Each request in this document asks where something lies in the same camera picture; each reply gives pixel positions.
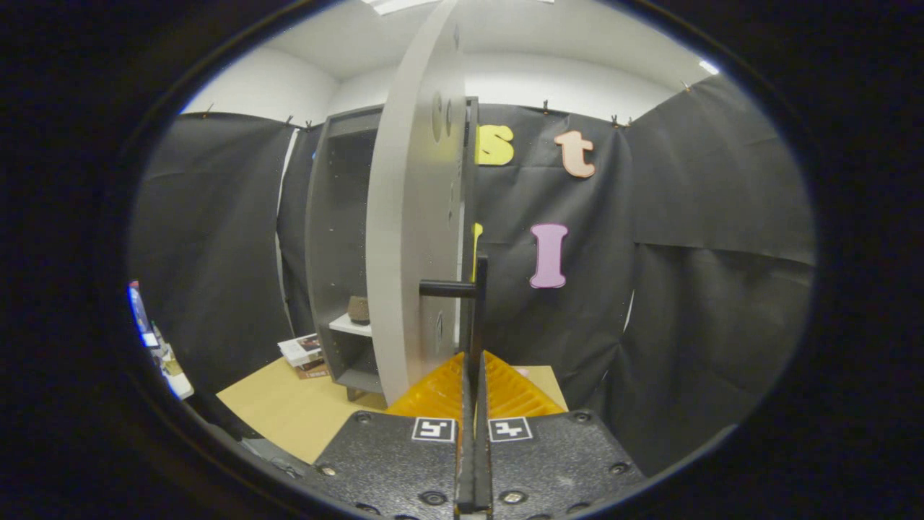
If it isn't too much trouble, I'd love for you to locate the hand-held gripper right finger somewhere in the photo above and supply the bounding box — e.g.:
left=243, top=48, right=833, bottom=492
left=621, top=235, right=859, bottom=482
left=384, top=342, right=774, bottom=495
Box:
left=474, top=350, right=647, bottom=520

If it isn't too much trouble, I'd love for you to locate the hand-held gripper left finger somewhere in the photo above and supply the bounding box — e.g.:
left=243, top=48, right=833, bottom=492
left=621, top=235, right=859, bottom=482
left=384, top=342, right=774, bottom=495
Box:
left=312, top=352, right=477, bottom=520

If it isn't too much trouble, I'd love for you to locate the grey shoe cabinet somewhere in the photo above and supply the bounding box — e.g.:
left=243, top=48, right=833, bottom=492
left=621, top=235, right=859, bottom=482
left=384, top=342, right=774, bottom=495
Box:
left=305, top=97, right=481, bottom=402

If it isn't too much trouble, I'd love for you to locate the white book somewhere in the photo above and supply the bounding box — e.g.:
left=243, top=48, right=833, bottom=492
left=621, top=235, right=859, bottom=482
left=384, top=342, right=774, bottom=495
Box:
left=278, top=333, right=324, bottom=367

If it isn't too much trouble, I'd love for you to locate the white side table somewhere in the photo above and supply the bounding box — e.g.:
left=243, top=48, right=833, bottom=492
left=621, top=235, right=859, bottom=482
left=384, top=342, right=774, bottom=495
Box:
left=155, top=347, right=196, bottom=400

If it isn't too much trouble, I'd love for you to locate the blue printed poster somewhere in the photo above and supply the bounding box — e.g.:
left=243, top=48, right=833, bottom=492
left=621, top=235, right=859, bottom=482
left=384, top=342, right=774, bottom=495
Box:
left=128, top=282, right=161, bottom=349

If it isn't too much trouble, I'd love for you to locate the black backdrop cloth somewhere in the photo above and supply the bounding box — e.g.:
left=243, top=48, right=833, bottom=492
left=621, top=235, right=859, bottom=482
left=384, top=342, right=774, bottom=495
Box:
left=128, top=72, right=816, bottom=477

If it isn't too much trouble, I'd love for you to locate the long ceiling light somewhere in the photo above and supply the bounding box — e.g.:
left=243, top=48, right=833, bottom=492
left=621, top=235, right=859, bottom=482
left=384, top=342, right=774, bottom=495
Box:
left=368, top=0, right=441, bottom=16

